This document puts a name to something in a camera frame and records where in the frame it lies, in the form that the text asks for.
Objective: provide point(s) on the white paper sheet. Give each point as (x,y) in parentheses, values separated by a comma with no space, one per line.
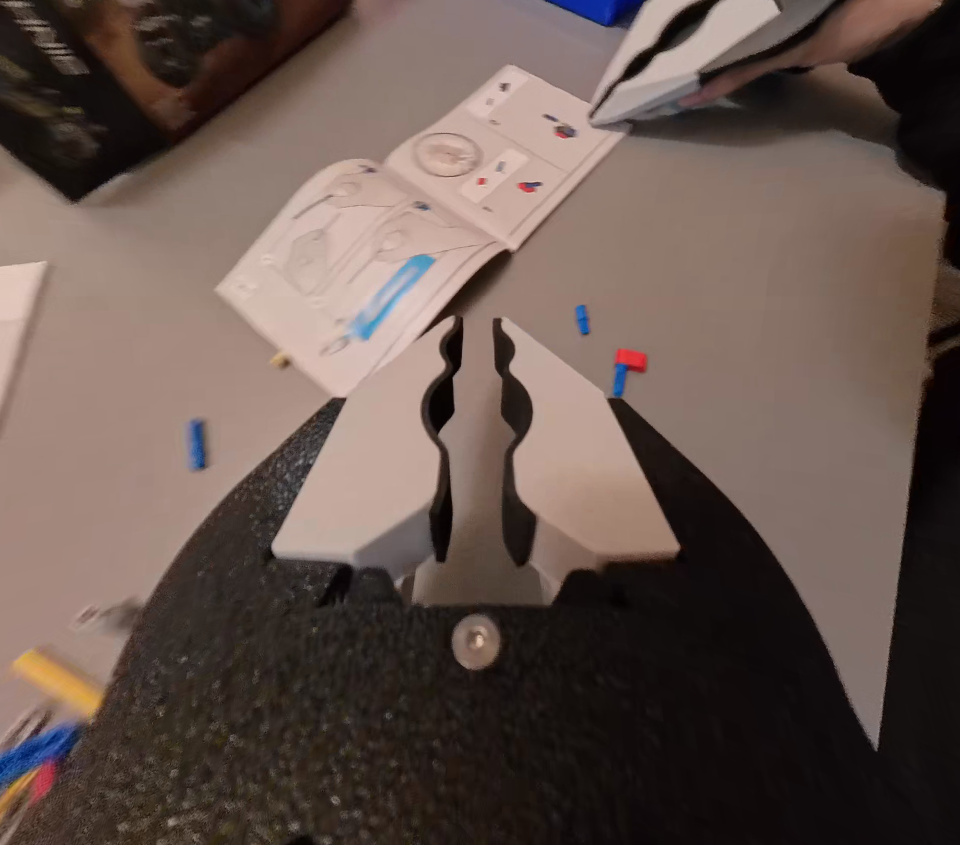
(19,312)

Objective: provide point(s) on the short blue lego pin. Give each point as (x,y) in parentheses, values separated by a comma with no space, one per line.
(583,320)

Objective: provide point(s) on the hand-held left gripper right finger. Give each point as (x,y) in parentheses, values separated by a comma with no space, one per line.
(592,477)

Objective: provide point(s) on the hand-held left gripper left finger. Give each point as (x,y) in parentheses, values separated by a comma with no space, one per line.
(360,477)

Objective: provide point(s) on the black lego set box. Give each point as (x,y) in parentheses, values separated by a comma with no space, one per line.
(150,35)

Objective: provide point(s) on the person's right hand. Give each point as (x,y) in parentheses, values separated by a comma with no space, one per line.
(877,12)

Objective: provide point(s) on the red and blue lego assembly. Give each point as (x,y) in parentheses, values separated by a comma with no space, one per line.
(630,360)

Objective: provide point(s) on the person's right forearm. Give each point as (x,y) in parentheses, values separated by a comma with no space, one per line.
(930,95)

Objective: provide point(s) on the long yellow lego beam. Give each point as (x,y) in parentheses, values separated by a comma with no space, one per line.
(56,680)

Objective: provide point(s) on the small tan lego piece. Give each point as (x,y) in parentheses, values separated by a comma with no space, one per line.
(280,360)

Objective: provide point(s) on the pile of mixed lego pieces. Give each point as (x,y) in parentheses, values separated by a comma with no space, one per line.
(30,747)

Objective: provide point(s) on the small grey lego piece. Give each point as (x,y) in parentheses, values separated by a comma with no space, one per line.
(105,616)

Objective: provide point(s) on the white lego instruction booklet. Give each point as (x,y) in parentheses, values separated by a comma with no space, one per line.
(352,237)

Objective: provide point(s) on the long blue lego pin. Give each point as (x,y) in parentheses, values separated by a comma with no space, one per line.
(196,444)

